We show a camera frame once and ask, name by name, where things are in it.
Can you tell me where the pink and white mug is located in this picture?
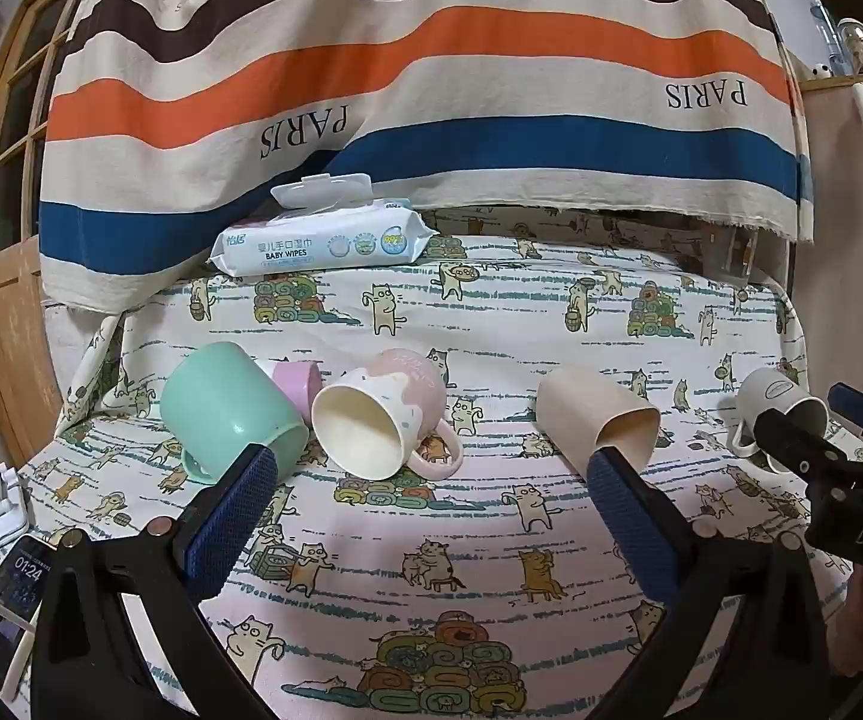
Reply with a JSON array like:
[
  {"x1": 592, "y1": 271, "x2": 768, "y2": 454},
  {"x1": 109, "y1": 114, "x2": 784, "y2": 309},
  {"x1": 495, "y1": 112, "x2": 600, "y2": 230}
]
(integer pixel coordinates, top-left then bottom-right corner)
[{"x1": 311, "y1": 349, "x2": 466, "y2": 479}]

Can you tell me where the small pink cup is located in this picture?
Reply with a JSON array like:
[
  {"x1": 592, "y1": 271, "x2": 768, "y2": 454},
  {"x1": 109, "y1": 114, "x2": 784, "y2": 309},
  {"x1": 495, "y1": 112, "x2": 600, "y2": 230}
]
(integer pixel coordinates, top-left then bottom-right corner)
[{"x1": 272, "y1": 361, "x2": 323, "y2": 418}]

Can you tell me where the baby wipes pack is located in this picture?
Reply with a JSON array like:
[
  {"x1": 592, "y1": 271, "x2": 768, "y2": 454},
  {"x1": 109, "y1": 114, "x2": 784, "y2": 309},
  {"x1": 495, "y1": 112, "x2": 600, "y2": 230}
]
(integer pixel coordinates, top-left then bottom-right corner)
[{"x1": 206, "y1": 172, "x2": 436, "y2": 276}]

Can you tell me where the white charger plug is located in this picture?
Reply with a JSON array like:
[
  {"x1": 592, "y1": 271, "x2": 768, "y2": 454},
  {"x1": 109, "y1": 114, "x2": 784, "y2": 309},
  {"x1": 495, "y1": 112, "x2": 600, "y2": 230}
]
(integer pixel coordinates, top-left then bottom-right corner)
[{"x1": 0, "y1": 465, "x2": 34, "y2": 550}]

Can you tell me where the smartphone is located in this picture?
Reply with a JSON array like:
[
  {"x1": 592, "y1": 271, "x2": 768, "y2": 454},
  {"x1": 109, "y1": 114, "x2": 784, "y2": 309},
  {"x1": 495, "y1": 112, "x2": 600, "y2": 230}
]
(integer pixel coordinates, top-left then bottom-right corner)
[{"x1": 0, "y1": 532, "x2": 53, "y2": 691}]

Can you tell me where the cat printed cloth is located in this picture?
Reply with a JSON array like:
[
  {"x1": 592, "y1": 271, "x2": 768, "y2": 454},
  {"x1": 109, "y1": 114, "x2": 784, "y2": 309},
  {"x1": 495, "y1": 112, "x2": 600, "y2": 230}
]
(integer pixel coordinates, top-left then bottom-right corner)
[{"x1": 0, "y1": 202, "x2": 863, "y2": 720}]

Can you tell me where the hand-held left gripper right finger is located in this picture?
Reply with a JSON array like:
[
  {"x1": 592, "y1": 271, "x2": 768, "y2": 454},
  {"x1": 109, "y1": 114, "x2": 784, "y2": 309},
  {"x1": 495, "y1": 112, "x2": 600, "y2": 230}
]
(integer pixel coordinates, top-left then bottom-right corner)
[{"x1": 587, "y1": 446, "x2": 852, "y2": 720}]

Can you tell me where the wooden door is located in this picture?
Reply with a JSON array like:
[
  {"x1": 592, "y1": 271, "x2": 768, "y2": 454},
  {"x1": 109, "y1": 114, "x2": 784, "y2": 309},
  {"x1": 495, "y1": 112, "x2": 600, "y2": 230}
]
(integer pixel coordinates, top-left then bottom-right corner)
[{"x1": 0, "y1": 0, "x2": 103, "y2": 466}]

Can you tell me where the mint green cup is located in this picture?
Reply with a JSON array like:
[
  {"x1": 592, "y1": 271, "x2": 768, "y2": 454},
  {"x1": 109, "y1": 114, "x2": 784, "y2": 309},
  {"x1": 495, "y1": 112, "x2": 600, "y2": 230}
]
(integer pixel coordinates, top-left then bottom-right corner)
[{"x1": 160, "y1": 341, "x2": 311, "y2": 482}]

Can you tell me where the striped cloth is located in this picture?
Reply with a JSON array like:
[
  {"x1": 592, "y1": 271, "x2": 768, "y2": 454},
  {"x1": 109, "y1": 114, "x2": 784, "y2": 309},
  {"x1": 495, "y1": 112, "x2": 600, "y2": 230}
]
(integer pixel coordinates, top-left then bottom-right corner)
[{"x1": 40, "y1": 0, "x2": 814, "y2": 312}]

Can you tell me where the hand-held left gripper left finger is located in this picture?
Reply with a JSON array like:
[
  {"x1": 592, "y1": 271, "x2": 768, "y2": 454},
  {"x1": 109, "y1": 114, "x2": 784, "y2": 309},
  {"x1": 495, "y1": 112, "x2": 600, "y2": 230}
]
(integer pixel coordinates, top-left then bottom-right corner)
[{"x1": 30, "y1": 442, "x2": 280, "y2": 720}]

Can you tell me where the beige cup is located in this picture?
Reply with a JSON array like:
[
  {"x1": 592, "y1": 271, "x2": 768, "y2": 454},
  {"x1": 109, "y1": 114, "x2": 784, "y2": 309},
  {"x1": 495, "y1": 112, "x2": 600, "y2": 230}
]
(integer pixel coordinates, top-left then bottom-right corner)
[{"x1": 536, "y1": 369, "x2": 662, "y2": 472}]

